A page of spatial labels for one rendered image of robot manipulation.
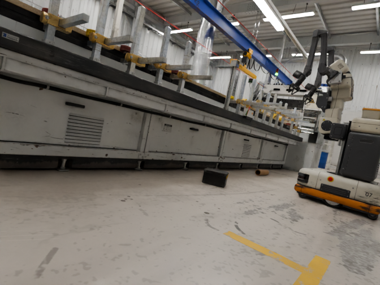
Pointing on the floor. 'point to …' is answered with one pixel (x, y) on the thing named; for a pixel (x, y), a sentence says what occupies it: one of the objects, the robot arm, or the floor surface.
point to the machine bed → (111, 121)
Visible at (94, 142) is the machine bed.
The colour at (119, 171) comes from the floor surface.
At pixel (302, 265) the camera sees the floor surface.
